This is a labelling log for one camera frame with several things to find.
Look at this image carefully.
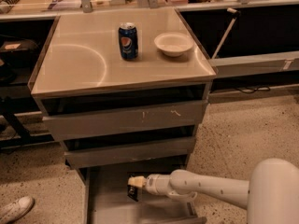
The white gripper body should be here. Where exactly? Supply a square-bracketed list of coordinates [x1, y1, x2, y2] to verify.
[144, 174, 170, 195]

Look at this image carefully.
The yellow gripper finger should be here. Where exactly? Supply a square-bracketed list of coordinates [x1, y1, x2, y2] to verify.
[128, 176, 146, 189]

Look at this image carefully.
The black rxbar chocolate wrapper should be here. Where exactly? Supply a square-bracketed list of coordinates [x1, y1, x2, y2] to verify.
[127, 185, 138, 202]

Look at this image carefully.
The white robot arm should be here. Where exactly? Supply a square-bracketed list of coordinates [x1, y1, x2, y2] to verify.
[128, 159, 299, 224]

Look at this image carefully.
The grey open bottom drawer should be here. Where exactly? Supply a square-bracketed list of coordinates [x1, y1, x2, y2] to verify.
[87, 156, 206, 224]

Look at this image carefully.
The grey drawer cabinet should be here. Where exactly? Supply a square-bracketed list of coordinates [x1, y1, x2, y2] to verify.
[27, 7, 217, 173]

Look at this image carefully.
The grey top drawer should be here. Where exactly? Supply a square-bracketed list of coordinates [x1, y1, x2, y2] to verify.
[43, 101, 207, 141]

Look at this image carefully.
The white sneaker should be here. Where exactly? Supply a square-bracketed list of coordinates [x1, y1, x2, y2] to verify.
[0, 196, 35, 224]

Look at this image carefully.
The white ceramic bowl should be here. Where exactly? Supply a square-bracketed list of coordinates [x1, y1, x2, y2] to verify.
[154, 32, 193, 57]

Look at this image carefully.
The blue pepsi can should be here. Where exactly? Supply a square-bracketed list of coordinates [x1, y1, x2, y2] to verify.
[118, 22, 138, 60]

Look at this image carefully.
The black bag on shelf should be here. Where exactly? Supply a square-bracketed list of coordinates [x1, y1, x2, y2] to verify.
[0, 39, 38, 68]

